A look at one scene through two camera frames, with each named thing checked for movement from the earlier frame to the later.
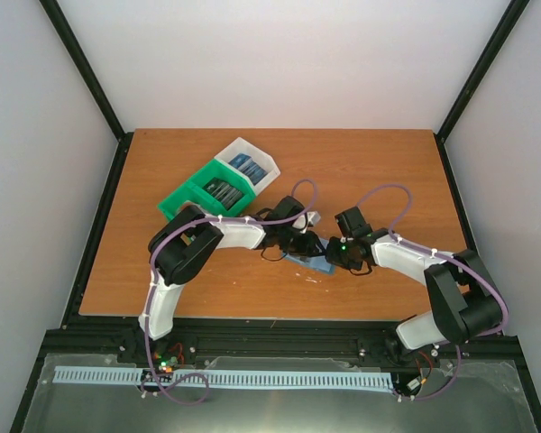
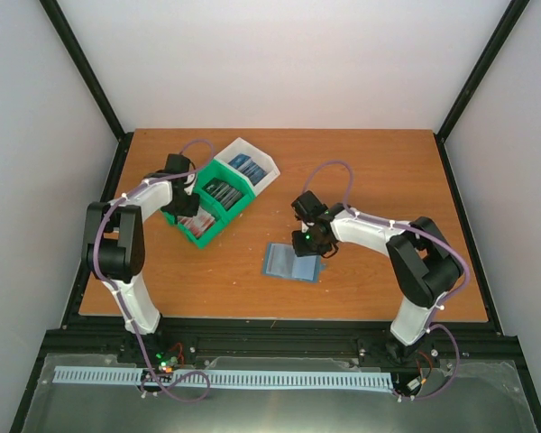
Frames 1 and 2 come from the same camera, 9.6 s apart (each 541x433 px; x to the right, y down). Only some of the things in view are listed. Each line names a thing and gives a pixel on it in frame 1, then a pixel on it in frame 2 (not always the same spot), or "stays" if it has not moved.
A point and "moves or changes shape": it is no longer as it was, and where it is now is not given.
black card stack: [223, 191] stays
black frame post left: [57, 16] stays
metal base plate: [430, 395] stays
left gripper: [307, 246] to [188, 212]
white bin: [257, 165] stays
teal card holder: [318, 263] moves or changes shape
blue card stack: [250, 167] stays
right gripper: [331, 255] to [301, 251]
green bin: [221, 189] stays
